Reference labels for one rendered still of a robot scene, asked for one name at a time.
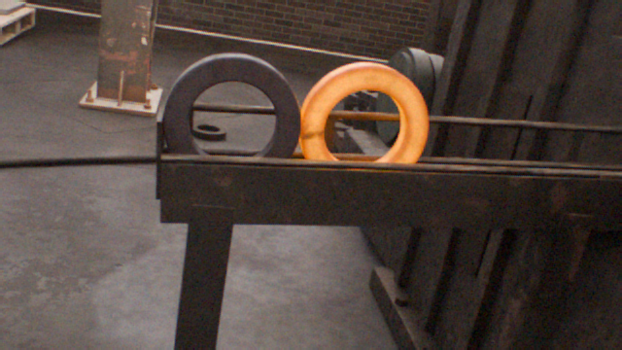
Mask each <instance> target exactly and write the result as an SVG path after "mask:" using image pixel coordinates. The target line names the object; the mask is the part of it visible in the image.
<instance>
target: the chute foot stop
mask: <svg viewBox="0 0 622 350"><path fill-rule="evenodd" d="M163 109H165V108H164V107H160V108H159V112H158V116H157V119H156V140H155V199H160V194H161V164H162V162H161V154H164V146H165V137H164V132H163V120H162V114H163Z"/></svg>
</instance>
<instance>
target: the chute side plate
mask: <svg viewBox="0 0 622 350"><path fill-rule="evenodd" d="M193 204H203V205H213V206H223V207H233V208H236V213H235V220H234V224H235V225H282V226H340V227H398V228H512V229H556V228H557V225H558V223H559V220H560V217H561V214H562V213H572V214H583V215H592V216H596V220H595V223H594V225H593V227H592V230H622V179H599V178H571V177H543V176H517V175H490V174H463V173H435V172H409V171H382V170H355V169H328V168H301V167H274V166H248V165H220V164H193V163H167V162H163V163H162V164H161V194H160V222H161V223H167V224H190V216H191V208H192V205H193Z"/></svg>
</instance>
